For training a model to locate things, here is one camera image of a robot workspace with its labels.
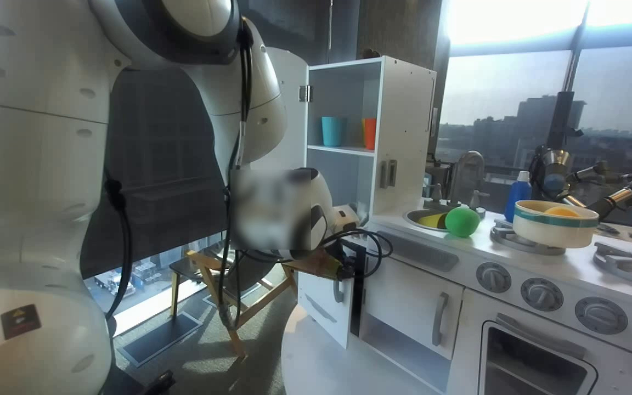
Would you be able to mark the yellow toy in sink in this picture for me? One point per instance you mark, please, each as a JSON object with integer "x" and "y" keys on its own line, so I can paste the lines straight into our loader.
{"x": 437, "y": 219}

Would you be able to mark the grey toy faucet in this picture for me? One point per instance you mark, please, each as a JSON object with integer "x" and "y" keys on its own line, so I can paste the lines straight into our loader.
{"x": 468, "y": 176}

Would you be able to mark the gold wrist camera mount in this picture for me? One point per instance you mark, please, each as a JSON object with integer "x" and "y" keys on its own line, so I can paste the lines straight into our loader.
{"x": 317, "y": 263}

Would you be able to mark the small white cabinet door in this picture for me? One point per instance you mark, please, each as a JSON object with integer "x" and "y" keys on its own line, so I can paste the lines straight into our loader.
{"x": 404, "y": 298}

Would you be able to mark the grey metal pole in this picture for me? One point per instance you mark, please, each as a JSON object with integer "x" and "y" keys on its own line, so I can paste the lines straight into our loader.
{"x": 565, "y": 110}

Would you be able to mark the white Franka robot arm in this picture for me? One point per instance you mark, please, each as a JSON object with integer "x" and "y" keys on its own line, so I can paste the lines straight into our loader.
{"x": 37, "y": 145}

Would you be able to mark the grey round stove knob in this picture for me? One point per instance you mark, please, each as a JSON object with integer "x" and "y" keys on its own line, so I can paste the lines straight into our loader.
{"x": 543, "y": 294}
{"x": 494, "y": 277}
{"x": 602, "y": 314}

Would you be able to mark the blue cup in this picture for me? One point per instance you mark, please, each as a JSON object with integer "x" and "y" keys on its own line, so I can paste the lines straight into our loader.
{"x": 332, "y": 131}

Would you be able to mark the short white fridge door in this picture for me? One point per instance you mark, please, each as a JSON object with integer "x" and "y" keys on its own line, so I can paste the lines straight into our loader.
{"x": 322, "y": 307}

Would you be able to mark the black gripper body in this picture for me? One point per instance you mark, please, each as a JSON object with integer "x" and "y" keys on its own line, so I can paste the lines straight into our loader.
{"x": 351, "y": 260}

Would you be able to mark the white bowl with green stripe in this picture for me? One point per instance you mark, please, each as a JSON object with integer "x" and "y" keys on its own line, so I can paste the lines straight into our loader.
{"x": 554, "y": 231}

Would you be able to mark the white toy kitchen unit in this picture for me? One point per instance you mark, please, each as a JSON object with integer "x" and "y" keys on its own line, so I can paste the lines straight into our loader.
{"x": 404, "y": 131}

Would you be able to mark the blue bottle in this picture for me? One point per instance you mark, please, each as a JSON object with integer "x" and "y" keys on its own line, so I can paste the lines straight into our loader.
{"x": 516, "y": 199}

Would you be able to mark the wooden folding chair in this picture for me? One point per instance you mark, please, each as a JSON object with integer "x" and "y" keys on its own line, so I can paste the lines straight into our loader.
{"x": 223, "y": 307}

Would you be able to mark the green toy ball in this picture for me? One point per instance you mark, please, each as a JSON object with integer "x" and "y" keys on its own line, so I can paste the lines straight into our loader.
{"x": 462, "y": 222}

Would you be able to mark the white oven door with window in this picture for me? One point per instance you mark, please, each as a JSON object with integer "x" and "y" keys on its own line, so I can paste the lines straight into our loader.
{"x": 476, "y": 320}

